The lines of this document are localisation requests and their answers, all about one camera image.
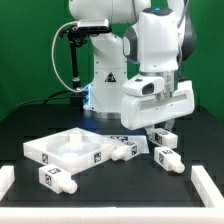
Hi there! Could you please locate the grey camera on stand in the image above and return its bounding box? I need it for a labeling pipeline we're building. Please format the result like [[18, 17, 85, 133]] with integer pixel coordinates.
[[77, 19, 110, 33]]

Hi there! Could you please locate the black camera stand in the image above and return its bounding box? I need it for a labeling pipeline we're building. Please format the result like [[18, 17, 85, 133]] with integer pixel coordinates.
[[59, 26, 87, 106]]

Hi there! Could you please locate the white camera cable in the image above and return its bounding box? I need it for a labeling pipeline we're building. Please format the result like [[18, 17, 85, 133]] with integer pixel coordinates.
[[50, 21, 84, 93]]

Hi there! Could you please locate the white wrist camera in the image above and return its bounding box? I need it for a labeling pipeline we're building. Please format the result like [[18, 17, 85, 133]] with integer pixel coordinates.
[[122, 75, 165, 97]]

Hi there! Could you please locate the black cable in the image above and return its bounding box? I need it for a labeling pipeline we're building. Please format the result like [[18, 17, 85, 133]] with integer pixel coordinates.
[[9, 89, 76, 114]]

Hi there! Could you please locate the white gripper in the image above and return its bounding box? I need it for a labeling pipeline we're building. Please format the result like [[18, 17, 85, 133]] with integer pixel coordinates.
[[121, 80, 195, 142]]

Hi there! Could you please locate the white U-shaped fence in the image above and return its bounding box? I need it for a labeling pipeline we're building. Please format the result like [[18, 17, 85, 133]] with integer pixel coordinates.
[[0, 165, 224, 224]]

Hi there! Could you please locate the marker tag sheet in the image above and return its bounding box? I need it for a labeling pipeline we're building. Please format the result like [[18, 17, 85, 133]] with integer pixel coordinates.
[[111, 135, 149, 155]]

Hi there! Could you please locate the white square tabletop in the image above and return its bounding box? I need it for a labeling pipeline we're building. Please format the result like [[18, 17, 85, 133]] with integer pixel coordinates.
[[23, 128, 117, 175]]

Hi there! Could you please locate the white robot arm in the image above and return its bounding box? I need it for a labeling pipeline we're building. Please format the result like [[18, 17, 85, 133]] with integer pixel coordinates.
[[69, 0, 195, 142]]

